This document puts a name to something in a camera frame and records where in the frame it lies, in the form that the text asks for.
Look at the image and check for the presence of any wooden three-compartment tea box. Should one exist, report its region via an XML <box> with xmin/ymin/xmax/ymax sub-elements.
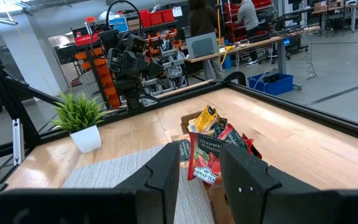
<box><xmin>180</xmin><ymin>111</ymin><xmax>234</xmax><ymax>224</ymax></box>

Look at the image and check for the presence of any small parts bin rack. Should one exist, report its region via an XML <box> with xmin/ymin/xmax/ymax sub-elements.
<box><xmin>72</xmin><ymin>27</ymin><xmax>190</xmax><ymax>109</ymax></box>

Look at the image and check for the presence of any yellow tea packet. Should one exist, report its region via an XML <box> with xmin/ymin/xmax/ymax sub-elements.
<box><xmin>186</xmin><ymin>105</ymin><xmax>221</xmax><ymax>133</ymax></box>

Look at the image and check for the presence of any green plant in white pot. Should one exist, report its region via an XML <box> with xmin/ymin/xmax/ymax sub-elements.
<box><xmin>51</xmin><ymin>91</ymin><xmax>108</xmax><ymax>154</ymax></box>

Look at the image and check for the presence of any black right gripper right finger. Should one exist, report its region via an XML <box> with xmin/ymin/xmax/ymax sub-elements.
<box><xmin>219</xmin><ymin>142</ymin><xmax>334</xmax><ymax>224</ymax></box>

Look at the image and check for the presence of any wooden top grey workbench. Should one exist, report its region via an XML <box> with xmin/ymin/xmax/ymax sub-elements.
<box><xmin>311</xmin><ymin>0</ymin><xmax>358</xmax><ymax>34</ymax></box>
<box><xmin>183</xmin><ymin>26</ymin><xmax>322</xmax><ymax>80</ymax></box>

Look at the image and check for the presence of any silver aluminium bar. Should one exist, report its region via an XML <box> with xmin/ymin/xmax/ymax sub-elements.
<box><xmin>12</xmin><ymin>118</ymin><xmax>25</xmax><ymax>166</ymax></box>

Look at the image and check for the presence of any grey equipment case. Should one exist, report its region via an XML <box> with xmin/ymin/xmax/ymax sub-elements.
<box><xmin>185</xmin><ymin>32</ymin><xmax>220</xmax><ymax>60</ymax></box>

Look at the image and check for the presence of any cardboard box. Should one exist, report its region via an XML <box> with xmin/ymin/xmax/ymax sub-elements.
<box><xmin>127</xmin><ymin>18</ymin><xmax>141</xmax><ymax>32</ymax></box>

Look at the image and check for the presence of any red bin shelf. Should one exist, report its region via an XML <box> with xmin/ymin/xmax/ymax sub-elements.
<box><xmin>224</xmin><ymin>0</ymin><xmax>273</xmax><ymax>44</ymax></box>

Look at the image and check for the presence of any blue white box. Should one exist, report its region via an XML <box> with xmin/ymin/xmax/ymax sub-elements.
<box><xmin>108</xmin><ymin>16</ymin><xmax>130</xmax><ymax>34</ymax></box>

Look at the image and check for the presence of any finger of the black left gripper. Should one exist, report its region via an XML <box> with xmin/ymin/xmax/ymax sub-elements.
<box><xmin>147</xmin><ymin>58</ymin><xmax>165</xmax><ymax>80</ymax></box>

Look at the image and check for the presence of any yellow cable with plug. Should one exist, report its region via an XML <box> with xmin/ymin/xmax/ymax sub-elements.
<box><xmin>216</xmin><ymin>0</ymin><xmax>236</xmax><ymax>67</ymax></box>

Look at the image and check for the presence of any red storage bin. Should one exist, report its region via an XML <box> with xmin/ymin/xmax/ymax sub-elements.
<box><xmin>149</xmin><ymin>11</ymin><xmax>163</xmax><ymax>26</ymax></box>
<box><xmin>160</xmin><ymin>8</ymin><xmax>176</xmax><ymax>24</ymax></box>
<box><xmin>138</xmin><ymin>9</ymin><xmax>152</xmax><ymax>29</ymax></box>

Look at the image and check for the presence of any person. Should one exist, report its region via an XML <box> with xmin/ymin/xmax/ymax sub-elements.
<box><xmin>187</xmin><ymin>0</ymin><xmax>227</xmax><ymax>80</ymax></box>
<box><xmin>230</xmin><ymin>0</ymin><xmax>260</xmax><ymax>67</ymax></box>

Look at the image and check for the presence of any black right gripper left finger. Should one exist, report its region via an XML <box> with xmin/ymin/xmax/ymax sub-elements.
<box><xmin>113</xmin><ymin>142</ymin><xmax>181</xmax><ymax>224</ymax></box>

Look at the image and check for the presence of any blue plastic bin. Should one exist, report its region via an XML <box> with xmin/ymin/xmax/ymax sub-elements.
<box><xmin>247</xmin><ymin>72</ymin><xmax>295</xmax><ymax>96</ymax></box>

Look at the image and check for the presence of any grey woven placemat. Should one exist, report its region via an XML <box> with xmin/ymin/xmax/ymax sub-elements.
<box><xmin>62</xmin><ymin>144</ymin><xmax>216</xmax><ymax>224</ymax></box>

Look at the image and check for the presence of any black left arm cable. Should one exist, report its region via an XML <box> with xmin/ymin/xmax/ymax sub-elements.
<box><xmin>89</xmin><ymin>0</ymin><xmax>142</xmax><ymax>60</ymax></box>

